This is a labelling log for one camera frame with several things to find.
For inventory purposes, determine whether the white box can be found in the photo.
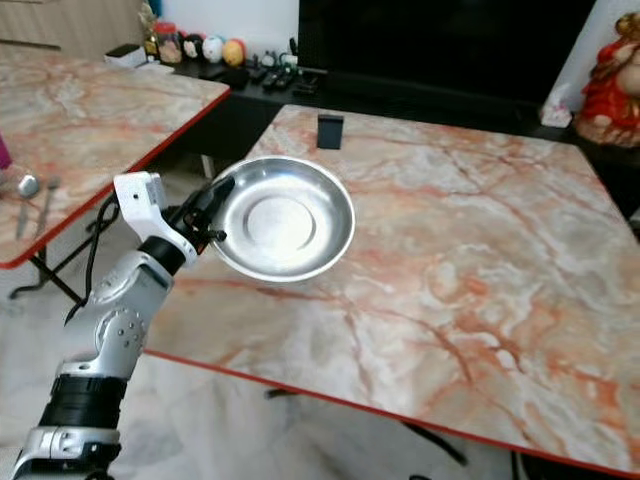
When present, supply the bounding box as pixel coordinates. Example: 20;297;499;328
104;42;149;70

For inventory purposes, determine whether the black remote control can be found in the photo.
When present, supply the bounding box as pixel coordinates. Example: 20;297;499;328
265;66;297;93

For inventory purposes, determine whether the red and gold statue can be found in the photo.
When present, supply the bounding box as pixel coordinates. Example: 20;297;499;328
574;12;640;150

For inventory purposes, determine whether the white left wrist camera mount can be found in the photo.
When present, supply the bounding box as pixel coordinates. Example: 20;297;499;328
113;171;197;267

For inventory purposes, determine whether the orange round figurine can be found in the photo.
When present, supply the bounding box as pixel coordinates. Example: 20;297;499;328
222;38;248;68

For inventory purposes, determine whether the black round figurine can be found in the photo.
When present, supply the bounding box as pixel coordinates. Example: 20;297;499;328
180;33;204;62

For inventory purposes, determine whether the black television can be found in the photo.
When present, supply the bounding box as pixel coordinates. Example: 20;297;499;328
297;0;605;106

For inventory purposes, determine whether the jar with red lid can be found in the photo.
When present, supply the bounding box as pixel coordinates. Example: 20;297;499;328
152;21;182;65

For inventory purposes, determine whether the white round figurine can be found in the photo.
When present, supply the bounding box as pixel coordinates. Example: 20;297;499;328
202;36;226;65

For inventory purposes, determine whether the large marble-pattern folding table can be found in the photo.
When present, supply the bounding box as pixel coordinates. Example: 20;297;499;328
145;103;640;480

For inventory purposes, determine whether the round steel plate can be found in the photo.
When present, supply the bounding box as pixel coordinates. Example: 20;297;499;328
208;156;357;283

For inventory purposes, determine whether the wooden cabinet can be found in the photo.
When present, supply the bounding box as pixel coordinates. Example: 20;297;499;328
0;0;147;60

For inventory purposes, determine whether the small white ornament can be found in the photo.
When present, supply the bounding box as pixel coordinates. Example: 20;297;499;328
540;99;572;129

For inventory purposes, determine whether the steel fork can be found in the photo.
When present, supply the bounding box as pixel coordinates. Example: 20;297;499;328
39;178;62;237

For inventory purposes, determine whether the steel spoon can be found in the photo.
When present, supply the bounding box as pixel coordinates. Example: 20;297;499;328
16;173;44;240

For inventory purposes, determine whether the small black block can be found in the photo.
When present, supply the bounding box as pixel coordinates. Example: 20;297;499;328
317;114;346;151

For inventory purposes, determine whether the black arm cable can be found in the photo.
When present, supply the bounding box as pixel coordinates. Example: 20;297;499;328
64;190;123;327

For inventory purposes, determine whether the marble-pattern table with cutlery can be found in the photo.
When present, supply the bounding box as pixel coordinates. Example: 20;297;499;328
0;45;232;301

